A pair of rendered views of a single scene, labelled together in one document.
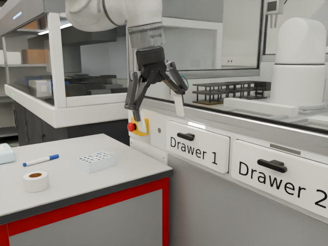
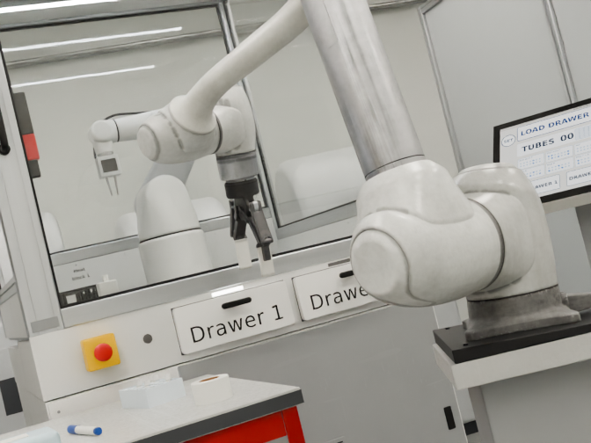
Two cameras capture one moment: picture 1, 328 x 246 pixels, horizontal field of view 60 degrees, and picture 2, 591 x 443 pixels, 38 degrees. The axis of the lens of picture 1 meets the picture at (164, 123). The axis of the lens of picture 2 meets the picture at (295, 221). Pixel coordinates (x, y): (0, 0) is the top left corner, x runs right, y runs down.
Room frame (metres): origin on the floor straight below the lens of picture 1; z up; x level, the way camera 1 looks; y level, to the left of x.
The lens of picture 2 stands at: (0.26, 1.87, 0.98)
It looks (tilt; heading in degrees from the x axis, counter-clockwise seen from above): 2 degrees up; 283
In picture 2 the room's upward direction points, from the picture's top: 14 degrees counter-clockwise
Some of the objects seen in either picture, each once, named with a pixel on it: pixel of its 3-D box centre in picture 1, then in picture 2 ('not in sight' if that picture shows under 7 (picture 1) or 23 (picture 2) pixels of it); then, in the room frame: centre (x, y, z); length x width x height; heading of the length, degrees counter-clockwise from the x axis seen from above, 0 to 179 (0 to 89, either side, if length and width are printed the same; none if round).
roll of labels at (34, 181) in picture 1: (35, 181); (211, 389); (0.82, 0.39, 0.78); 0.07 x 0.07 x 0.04
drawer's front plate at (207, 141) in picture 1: (194, 144); (235, 316); (0.90, -0.10, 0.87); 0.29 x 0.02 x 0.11; 35
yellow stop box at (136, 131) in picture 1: (138, 126); (100, 352); (1.16, 0.11, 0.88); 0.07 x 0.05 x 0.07; 35
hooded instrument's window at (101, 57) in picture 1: (92, 61); not in sight; (2.50, 0.62, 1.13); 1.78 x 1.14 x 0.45; 35
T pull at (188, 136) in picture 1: (188, 135); (235, 302); (0.89, -0.08, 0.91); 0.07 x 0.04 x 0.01; 35
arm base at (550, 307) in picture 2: not in sight; (527, 306); (0.24, 0.38, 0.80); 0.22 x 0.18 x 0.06; 4
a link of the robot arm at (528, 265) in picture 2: not in sight; (494, 228); (0.26, 0.39, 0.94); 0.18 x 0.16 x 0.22; 55
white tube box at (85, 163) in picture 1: (96, 161); (151, 393); (1.00, 0.25, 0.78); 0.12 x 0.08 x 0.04; 140
